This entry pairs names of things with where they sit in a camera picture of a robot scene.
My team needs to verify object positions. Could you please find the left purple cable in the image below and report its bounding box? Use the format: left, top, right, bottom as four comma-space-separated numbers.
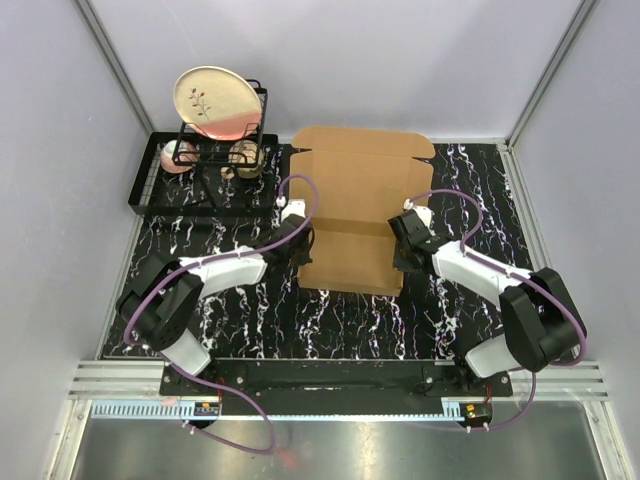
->
123, 173, 320, 455

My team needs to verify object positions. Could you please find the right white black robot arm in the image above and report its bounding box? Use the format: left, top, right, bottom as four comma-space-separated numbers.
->
388, 207, 587, 397

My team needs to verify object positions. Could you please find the left small control box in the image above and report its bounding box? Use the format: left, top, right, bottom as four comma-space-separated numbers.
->
193, 401, 221, 420

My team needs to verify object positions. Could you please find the black wire dish rack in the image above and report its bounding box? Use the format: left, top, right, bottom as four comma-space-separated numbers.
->
128, 79, 278, 218

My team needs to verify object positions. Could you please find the brown cardboard box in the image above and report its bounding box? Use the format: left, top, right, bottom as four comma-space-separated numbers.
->
289, 126, 435, 296

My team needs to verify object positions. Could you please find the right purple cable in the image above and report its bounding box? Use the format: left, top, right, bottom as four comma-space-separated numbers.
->
404, 188, 588, 432

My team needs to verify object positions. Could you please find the beige ceramic cup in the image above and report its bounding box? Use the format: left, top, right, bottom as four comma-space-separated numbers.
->
221, 140, 265, 180

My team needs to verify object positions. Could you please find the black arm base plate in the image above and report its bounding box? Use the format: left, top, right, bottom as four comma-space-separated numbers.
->
199, 358, 513, 398

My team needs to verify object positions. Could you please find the purple cable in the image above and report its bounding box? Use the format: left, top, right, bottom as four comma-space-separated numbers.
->
123, 173, 320, 455
404, 188, 588, 432

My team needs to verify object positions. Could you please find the pink white ceramic cup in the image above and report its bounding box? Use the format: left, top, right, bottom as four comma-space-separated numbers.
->
160, 140, 199, 174

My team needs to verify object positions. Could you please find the slotted aluminium rail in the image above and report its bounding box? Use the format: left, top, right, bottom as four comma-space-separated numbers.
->
90, 400, 463, 422

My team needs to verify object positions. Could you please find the small control box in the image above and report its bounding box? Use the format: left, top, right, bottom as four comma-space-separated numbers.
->
193, 401, 221, 420
464, 402, 493, 423

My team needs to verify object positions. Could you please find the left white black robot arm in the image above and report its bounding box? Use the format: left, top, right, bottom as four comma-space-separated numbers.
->
116, 215, 314, 396

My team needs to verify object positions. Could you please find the right small control box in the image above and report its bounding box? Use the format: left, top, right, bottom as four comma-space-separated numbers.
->
464, 402, 493, 423

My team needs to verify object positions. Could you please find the cream pink floral plate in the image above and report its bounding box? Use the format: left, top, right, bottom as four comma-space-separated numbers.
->
172, 66, 263, 141

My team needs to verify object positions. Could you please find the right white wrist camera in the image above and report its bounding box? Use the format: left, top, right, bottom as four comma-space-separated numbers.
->
403, 199, 433, 228

